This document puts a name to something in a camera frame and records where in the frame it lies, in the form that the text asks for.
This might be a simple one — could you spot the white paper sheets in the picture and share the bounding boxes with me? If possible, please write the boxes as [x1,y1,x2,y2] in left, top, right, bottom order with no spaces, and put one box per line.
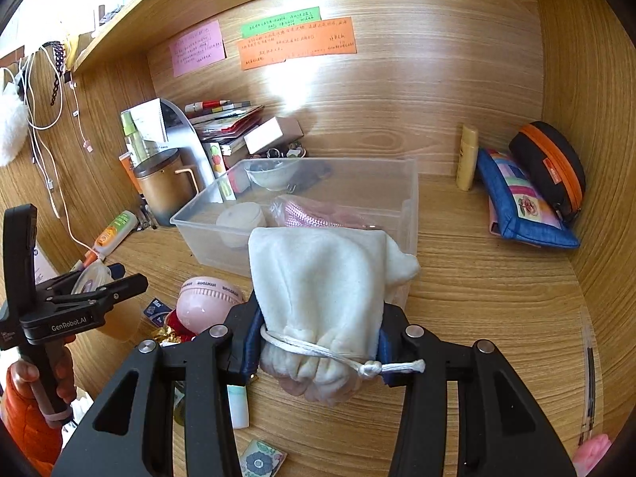
[122,99,170,142]

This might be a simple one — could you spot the yellow bottle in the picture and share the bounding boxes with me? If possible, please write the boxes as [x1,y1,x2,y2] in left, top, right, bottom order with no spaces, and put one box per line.
[456,124,480,191]

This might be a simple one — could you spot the small white tube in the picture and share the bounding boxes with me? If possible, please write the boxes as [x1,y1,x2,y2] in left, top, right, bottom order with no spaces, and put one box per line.
[227,385,250,429]

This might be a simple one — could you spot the green spray bottle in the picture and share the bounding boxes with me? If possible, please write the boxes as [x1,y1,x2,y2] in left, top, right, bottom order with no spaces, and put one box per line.
[120,109,145,160]

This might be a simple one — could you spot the white round jar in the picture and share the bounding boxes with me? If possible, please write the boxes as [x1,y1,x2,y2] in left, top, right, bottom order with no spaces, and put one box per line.
[216,202,266,249]

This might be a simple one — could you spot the blue patchwork pouch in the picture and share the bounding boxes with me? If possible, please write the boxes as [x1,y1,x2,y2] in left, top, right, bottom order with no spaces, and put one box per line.
[476,147,581,250]

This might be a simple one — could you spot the white fluffy item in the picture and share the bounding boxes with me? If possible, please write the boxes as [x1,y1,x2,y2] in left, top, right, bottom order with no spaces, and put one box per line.
[0,87,28,167]

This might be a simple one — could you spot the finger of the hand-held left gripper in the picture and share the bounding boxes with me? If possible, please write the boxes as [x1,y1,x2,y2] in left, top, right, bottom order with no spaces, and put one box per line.
[44,273,150,310]
[35,262,126,298]

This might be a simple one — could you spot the green paper note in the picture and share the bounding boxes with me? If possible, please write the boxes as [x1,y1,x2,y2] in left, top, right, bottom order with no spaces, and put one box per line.
[241,7,322,39]

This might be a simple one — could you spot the small white box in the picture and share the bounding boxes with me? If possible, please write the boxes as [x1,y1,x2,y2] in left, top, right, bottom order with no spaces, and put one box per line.
[243,116,304,155]

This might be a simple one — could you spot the black braided cord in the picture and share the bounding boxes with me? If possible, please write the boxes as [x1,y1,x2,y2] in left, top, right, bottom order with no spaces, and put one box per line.
[47,42,68,105]

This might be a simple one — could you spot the small blue box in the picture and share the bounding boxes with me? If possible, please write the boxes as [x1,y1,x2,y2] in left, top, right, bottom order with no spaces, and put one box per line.
[143,298,171,324]

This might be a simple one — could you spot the pink plush toy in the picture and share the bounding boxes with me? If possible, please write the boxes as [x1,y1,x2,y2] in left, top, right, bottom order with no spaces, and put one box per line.
[571,432,612,477]

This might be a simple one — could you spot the clear pen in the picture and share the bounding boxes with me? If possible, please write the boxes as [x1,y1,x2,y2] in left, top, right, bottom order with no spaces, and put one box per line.
[579,325,597,448]

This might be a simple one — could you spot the brown mug with lid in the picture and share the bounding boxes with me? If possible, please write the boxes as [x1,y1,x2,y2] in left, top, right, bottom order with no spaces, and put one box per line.
[133,149,202,227]

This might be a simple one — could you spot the pink round device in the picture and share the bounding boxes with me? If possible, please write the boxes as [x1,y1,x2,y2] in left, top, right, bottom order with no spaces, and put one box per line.
[176,277,246,334]

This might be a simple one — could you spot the pink paper note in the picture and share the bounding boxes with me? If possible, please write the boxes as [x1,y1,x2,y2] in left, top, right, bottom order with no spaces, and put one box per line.
[169,20,228,78]

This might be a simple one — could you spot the stack of books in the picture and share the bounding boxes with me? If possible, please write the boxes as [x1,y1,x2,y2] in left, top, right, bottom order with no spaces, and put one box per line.
[189,104,266,155]

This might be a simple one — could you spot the round clear plastic case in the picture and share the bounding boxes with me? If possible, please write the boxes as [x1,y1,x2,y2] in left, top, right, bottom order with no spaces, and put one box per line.
[72,263,114,295]

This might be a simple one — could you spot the clear plastic storage box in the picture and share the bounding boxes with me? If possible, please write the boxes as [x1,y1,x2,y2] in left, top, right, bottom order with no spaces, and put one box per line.
[170,157,419,279]

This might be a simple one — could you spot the white cable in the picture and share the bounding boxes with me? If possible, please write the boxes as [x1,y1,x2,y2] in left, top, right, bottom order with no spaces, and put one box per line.
[20,42,97,259]

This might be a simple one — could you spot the black orange zip case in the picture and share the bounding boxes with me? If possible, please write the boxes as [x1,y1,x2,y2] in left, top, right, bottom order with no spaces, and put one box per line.
[508,120,587,224]

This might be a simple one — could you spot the fruit print booklet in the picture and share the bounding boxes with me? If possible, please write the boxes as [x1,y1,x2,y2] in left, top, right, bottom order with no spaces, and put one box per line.
[201,142,225,180]

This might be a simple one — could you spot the person's left forearm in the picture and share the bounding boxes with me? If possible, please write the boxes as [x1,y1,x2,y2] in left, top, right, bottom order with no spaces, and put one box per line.
[0,368,65,477]

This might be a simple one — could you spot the white drawstring pouch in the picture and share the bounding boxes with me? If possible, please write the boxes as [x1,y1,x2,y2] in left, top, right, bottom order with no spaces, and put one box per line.
[247,226,427,405]

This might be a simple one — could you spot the pink zip pouch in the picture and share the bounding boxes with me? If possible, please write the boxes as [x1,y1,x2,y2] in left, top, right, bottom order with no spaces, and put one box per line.
[271,195,383,232]

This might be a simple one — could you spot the person's left hand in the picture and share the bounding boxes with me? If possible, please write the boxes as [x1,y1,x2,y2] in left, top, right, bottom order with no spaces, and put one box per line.
[6,333,78,421]

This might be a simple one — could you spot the flower print card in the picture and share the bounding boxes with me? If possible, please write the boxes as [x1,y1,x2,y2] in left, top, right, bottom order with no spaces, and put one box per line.
[238,438,288,477]

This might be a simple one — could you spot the orange paper note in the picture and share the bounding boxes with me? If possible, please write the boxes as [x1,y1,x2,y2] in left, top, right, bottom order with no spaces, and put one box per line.
[237,16,357,71]

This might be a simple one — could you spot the red cloth pouch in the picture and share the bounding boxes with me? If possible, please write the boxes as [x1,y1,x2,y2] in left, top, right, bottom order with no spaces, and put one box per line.
[166,310,197,343]

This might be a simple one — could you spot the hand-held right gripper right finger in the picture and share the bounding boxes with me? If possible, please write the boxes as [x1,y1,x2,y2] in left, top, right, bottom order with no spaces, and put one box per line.
[376,302,578,477]

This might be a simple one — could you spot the white bowl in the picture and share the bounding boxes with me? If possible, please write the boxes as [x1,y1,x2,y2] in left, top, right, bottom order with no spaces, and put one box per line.
[244,159,301,192]

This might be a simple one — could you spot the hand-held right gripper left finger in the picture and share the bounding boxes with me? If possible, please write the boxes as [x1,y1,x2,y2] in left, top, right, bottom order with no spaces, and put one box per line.
[52,291,263,477]

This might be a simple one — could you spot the white bottle orange label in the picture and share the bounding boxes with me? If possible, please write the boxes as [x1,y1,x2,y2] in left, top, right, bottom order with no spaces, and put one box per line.
[83,210,139,270]

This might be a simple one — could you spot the wooden desktop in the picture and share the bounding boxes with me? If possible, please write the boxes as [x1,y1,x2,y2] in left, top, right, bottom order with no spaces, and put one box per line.
[64,171,604,477]

